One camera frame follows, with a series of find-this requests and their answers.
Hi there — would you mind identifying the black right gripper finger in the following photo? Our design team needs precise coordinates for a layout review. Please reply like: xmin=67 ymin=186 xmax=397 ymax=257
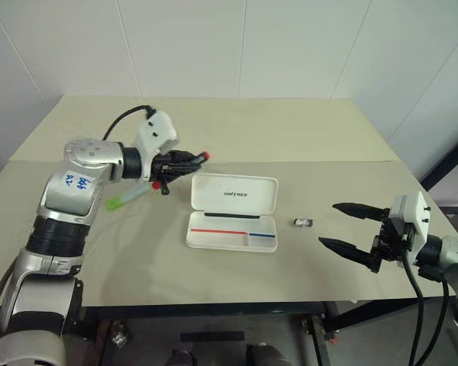
xmin=318 ymin=236 xmax=380 ymax=274
xmin=332 ymin=202 xmax=386 ymax=222

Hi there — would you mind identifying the red marker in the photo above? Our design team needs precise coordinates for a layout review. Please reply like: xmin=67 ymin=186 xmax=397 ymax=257
xmin=151 ymin=151 xmax=211 ymax=191

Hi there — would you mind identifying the black flat bar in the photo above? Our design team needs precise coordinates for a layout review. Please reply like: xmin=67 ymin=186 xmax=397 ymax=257
xmin=179 ymin=332 xmax=244 ymax=343

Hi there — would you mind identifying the white pencil case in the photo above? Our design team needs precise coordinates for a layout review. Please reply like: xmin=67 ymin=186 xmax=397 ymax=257
xmin=185 ymin=173 xmax=280 ymax=254

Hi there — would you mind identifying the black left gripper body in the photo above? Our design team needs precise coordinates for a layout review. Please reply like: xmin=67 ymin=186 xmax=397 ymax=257
xmin=150 ymin=150 xmax=181 ymax=195

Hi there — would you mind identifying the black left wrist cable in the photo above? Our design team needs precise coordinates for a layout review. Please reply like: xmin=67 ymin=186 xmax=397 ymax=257
xmin=102 ymin=105 xmax=156 ymax=140

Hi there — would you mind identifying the black metal table frame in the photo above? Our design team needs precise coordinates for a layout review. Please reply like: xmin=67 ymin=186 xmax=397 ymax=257
xmin=75 ymin=298 xmax=457 ymax=366

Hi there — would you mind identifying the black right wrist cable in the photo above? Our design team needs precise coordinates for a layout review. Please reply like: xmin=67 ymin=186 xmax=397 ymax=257
xmin=401 ymin=227 xmax=425 ymax=366

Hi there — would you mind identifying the black metal rack frame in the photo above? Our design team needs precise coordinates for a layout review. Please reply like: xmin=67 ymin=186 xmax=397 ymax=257
xmin=419 ymin=128 xmax=458 ymax=215

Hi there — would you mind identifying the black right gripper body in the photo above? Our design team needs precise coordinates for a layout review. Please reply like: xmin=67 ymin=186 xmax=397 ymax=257
xmin=371 ymin=217 xmax=411 ymax=262

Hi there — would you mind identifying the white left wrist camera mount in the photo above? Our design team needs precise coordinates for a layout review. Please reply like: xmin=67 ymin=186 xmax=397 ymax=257
xmin=132 ymin=109 xmax=179 ymax=181

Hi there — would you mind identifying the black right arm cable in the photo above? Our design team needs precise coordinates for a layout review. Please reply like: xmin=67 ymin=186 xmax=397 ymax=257
xmin=440 ymin=278 xmax=452 ymax=366

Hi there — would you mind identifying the green capped marker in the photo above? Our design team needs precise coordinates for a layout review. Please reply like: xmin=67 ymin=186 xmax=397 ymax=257
xmin=105 ymin=185 xmax=153 ymax=212

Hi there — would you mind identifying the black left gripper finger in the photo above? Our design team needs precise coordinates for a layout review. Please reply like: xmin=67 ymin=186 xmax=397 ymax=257
xmin=173 ymin=150 xmax=206 ymax=166
xmin=166 ymin=161 xmax=205 ymax=181

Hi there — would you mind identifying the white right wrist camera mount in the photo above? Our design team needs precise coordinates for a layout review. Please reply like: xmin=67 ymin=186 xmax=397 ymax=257
xmin=388 ymin=190 xmax=431 ymax=265

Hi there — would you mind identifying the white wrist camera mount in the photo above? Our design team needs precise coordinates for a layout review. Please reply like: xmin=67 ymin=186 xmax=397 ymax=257
xmin=388 ymin=190 xmax=431 ymax=265
xmin=132 ymin=109 xmax=179 ymax=181

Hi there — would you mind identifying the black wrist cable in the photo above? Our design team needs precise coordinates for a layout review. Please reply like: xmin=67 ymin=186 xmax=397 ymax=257
xmin=401 ymin=227 xmax=425 ymax=366
xmin=102 ymin=105 xmax=156 ymax=140

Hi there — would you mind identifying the dark rounded shape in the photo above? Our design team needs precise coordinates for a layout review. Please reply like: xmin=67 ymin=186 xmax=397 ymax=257
xmin=168 ymin=349 xmax=195 ymax=366
xmin=250 ymin=342 xmax=288 ymax=366

